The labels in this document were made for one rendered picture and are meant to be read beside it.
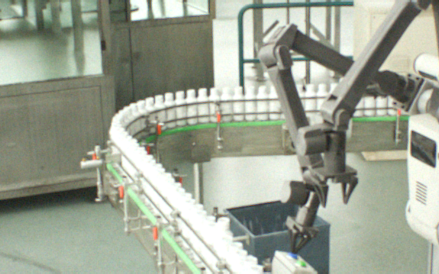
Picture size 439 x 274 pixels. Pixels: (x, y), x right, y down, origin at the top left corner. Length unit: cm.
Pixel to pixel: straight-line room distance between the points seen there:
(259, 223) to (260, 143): 99
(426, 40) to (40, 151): 292
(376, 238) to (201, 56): 322
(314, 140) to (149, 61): 600
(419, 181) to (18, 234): 366
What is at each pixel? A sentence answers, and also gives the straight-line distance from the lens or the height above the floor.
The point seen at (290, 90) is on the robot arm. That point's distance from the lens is 275.
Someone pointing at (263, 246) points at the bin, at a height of 91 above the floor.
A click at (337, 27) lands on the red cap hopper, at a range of 976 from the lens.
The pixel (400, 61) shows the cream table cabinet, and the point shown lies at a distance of 706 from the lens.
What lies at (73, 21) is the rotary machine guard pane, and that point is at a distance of 613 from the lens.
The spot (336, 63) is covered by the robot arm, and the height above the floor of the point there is 167.
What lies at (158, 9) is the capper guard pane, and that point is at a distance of 826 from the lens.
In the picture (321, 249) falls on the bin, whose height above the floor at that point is 85.
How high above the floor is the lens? 229
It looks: 17 degrees down
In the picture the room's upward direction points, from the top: 2 degrees counter-clockwise
